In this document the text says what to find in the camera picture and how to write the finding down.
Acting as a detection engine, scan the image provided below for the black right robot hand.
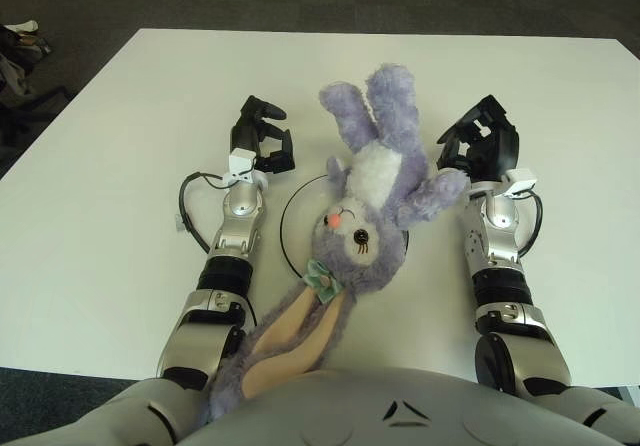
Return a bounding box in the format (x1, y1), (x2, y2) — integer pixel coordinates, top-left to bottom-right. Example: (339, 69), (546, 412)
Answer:
(435, 94), (522, 183)

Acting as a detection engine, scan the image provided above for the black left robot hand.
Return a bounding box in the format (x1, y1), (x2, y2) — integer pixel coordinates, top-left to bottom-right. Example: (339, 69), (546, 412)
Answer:
(229, 94), (296, 175)

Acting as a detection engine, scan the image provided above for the purple plush bunny doll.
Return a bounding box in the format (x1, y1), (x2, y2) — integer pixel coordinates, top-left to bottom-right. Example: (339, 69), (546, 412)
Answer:
(207, 62), (470, 422)

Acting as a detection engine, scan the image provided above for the white plate with black rim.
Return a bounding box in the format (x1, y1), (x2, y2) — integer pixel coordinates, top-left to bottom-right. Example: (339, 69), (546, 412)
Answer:
(279, 174), (411, 280)

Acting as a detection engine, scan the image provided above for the black office chair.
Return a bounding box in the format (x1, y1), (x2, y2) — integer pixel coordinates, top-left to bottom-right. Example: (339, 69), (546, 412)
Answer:
(0, 83), (69, 145)

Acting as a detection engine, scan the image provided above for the dark heap of clothes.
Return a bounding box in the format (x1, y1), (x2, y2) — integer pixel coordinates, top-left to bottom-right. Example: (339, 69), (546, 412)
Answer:
(0, 23), (51, 98)

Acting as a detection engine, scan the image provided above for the grey robot torso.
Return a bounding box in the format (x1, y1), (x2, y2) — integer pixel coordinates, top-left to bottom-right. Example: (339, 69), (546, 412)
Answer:
(0, 360), (640, 446)

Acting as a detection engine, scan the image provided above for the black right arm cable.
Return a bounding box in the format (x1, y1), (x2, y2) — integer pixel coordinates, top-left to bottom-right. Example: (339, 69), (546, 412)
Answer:
(517, 189), (544, 258)

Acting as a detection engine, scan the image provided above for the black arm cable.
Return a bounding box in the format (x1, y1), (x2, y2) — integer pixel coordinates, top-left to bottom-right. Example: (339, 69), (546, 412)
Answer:
(517, 189), (544, 258)
(178, 171), (232, 254)

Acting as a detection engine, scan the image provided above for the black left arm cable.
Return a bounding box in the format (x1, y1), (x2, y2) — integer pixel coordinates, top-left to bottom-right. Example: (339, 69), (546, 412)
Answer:
(178, 171), (232, 254)

